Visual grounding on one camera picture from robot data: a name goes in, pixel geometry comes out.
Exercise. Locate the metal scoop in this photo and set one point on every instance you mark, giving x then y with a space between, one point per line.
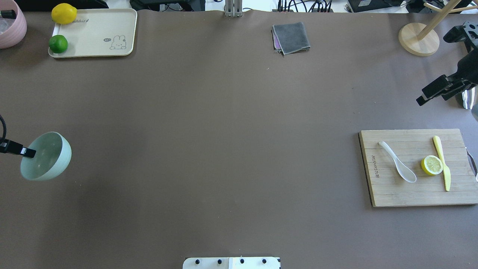
469 98

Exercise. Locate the bamboo cutting board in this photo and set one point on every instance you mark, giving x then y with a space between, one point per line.
388 189

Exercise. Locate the aluminium frame post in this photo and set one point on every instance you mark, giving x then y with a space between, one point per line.
233 8

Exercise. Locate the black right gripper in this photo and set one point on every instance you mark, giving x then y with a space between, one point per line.
469 68

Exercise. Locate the grey folded cloth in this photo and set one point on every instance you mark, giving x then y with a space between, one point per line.
290 38

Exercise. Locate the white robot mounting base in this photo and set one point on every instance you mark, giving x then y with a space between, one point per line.
254 262

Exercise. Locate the green lime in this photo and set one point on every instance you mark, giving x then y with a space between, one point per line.
58 44

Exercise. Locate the whole yellow lemon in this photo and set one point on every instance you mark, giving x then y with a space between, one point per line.
63 13

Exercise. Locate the wooden mug tree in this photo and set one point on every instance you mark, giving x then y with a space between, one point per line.
420 39

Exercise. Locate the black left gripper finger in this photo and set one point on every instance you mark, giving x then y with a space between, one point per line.
11 147

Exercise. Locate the light green bowl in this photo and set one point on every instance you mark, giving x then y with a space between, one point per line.
52 156

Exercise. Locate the beige rabbit tray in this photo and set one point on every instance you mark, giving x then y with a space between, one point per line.
98 32

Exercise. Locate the pink bowl with ice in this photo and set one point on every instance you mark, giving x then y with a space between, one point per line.
17 31

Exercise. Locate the yellow plastic knife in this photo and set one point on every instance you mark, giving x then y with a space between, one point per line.
446 171

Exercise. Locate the lemon half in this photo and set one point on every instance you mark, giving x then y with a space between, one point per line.
431 165

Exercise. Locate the white ceramic spoon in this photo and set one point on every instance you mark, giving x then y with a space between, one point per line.
404 172

